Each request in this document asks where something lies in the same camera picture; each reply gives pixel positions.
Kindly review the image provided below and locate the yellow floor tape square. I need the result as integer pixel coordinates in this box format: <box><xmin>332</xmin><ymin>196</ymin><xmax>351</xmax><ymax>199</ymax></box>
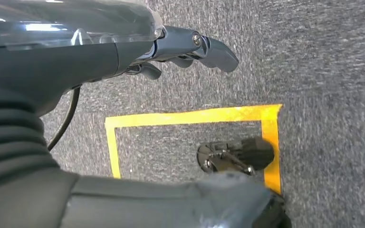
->
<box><xmin>105</xmin><ymin>104</ymin><xmax>283</xmax><ymax>194</ymax></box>

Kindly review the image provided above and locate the black cable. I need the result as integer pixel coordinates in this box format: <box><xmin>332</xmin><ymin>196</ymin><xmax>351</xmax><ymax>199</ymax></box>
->
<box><xmin>47</xmin><ymin>86</ymin><xmax>82</xmax><ymax>152</ymax></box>

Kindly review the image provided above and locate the black robot foot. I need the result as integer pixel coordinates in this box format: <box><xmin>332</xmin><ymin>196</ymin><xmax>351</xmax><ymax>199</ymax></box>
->
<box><xmin>196</xmin><ymin>136</ymin><xmax>275</xmax><ymax>174</ymax></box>

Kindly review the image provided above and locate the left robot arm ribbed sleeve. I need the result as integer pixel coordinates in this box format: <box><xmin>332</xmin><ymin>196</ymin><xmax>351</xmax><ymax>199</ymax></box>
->
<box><xmin>0</xmin><ymin>85</ymin><xmax>76</xmax><ymax>228</ymax></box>

